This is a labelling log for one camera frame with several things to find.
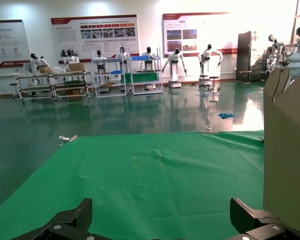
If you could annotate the large closed cardboard carton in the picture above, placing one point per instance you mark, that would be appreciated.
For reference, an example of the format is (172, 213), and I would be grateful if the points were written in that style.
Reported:
(76, 67)

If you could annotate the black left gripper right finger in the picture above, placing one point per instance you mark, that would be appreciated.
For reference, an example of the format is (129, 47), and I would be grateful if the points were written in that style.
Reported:
(252, 225)

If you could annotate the small dark side table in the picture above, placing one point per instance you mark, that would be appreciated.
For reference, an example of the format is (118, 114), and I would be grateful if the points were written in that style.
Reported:
(245, 72)

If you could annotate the brown cardboard paper box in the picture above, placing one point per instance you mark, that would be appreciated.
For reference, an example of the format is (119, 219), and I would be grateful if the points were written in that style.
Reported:
(287, 150)

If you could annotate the wide wall board orange tabs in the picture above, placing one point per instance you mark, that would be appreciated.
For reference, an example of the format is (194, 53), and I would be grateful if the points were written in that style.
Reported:
(95, 27)

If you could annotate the grey shelf rack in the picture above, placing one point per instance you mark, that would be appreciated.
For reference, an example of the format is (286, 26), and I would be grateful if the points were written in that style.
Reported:
(146, 92)

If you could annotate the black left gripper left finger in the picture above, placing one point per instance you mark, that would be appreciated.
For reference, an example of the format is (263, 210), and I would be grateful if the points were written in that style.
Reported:
(70, 225)

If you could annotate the green long bin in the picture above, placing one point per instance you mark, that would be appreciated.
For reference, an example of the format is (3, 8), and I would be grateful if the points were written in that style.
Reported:
(142, 77)

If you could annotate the metal frame workbench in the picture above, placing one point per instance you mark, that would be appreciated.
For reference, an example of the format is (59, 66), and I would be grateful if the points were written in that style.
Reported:
(35, 75)
(70, 73)

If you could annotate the blue rag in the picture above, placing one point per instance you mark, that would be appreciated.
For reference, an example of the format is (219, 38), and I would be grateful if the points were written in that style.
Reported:
(226, 115)

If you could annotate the wall board with landscape photos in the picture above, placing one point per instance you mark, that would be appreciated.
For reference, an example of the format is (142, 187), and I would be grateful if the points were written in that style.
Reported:
(190, 22)

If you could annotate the white red wall info board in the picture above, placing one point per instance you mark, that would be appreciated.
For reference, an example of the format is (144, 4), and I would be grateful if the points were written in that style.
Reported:
(7, 45)

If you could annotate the black round stool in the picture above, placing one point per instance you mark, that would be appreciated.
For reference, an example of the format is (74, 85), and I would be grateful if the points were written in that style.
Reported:
(214, 77)
(13, 85)

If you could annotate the blue plastic tray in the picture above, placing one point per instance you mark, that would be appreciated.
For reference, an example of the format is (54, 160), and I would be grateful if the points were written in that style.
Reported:
(140, 58)
(117, 72)

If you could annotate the small cardboard carton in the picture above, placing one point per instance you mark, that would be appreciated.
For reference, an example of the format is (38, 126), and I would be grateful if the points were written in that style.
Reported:
(45, 70)

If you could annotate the white shelf rack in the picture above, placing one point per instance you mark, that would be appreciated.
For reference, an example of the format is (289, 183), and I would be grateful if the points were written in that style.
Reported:
(109, 60)

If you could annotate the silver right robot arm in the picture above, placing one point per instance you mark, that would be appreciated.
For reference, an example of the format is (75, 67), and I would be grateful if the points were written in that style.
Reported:
(296, 58)

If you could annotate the black tall cabinet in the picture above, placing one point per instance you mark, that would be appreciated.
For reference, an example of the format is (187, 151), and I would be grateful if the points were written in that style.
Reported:
(243, 55)

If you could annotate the green table cloth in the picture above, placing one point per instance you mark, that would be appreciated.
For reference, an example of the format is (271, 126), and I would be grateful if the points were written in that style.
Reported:
(140, 180)

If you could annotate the white long table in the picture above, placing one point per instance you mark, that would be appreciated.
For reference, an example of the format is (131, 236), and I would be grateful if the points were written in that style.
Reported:
(2, 76)

